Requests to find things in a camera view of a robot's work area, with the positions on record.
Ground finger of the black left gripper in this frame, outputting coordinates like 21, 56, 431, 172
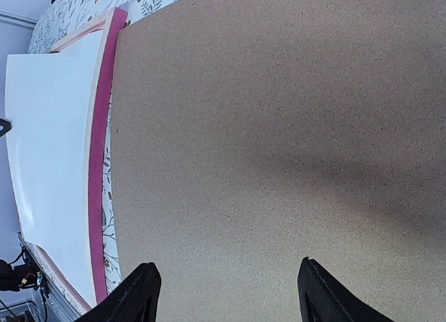
0, 118, 12, 137

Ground pink wooden picture frame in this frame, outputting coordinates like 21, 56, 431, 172
5, 8, 127, 315

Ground left aluminium corner post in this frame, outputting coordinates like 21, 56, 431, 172
0, 10, 37, 29

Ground canyon landscape photo print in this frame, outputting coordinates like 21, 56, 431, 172
5, 31, 102, 306

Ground brown fibreboard backing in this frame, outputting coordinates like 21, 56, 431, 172
111, 0, 445, 321

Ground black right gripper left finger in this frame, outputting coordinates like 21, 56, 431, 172
77, 262, 162, 322

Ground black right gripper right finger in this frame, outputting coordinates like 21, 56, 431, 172
297, 257, 390, 322

